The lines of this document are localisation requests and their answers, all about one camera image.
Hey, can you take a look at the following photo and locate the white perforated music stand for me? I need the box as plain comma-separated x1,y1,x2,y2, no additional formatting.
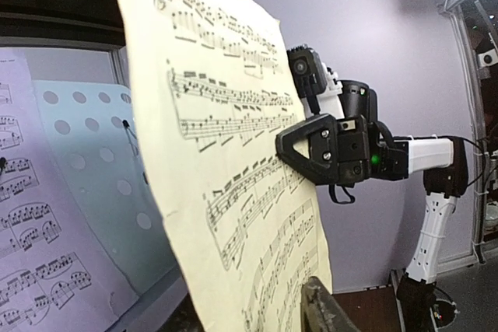
30,79,184,309

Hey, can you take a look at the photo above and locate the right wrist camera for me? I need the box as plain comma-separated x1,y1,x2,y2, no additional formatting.
287,44,344,118

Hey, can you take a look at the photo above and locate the yellow sheet music page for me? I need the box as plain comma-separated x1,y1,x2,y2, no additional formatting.
118,0,331,331

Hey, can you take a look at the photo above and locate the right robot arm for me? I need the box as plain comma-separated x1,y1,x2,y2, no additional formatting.
275,79,468,331

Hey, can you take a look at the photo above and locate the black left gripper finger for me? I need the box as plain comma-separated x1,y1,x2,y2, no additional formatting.
300,276,360,332

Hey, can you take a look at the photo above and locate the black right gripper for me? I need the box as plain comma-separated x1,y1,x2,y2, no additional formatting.
275,114,381,187

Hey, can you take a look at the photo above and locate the right aluminium corner post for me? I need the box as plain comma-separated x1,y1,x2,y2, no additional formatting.
439,0,491,267

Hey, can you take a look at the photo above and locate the purple sheet music page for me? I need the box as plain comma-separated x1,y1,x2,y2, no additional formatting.
1,48,137,331

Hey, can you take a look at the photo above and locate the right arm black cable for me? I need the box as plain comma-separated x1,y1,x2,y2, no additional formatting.
328,182,357,205

